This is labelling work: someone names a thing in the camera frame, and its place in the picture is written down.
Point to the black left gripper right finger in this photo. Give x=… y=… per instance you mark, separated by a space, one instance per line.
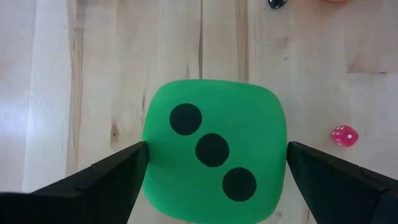
x=335 y=193

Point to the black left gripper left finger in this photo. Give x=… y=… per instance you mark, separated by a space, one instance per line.
x=105 y=186

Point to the green foam die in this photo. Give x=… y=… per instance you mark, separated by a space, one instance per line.
x=248 y=124

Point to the small pink translucent die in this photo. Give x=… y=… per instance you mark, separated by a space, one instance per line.
x=344 y=137

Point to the small black die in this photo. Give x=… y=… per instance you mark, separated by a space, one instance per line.
x=276 y=3

